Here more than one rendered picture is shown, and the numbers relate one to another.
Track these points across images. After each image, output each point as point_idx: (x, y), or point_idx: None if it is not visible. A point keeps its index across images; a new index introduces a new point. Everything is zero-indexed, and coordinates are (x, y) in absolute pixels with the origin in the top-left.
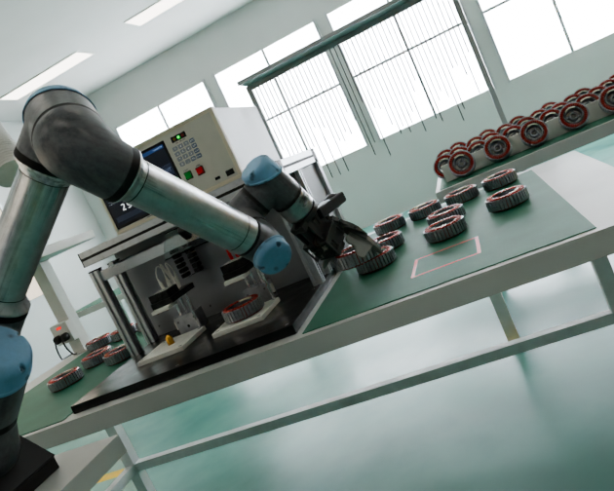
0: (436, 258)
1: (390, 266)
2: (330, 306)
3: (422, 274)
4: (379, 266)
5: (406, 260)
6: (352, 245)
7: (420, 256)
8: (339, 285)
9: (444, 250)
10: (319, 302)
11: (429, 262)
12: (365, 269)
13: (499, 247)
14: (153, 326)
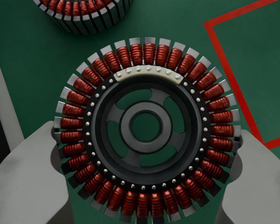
0: (271, 56)
1: (136, 19)
2: (84, 206)
3: None
4: (114, 22)
5: (174, 9)
6: (101, 74)
7: (208, 8)
8: (22, 66)
9: (272, 14)
10: (15, 147)
11: (263, 71)
12: (82, 30)
13: None
14: None
